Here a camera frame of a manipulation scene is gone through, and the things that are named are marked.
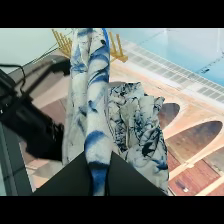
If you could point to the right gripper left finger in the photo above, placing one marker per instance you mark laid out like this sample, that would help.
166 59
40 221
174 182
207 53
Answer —
70 180

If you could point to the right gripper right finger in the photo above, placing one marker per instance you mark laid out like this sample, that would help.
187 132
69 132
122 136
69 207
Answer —
130 181

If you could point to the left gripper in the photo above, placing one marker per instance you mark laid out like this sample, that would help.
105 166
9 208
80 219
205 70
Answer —
43 136

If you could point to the blue clothes hanger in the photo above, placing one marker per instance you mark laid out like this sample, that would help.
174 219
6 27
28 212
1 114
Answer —
106 36

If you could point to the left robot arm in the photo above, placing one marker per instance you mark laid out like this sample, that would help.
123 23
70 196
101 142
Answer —
10 100

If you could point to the white blue-printed shirt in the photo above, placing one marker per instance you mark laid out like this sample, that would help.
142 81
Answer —
100 110

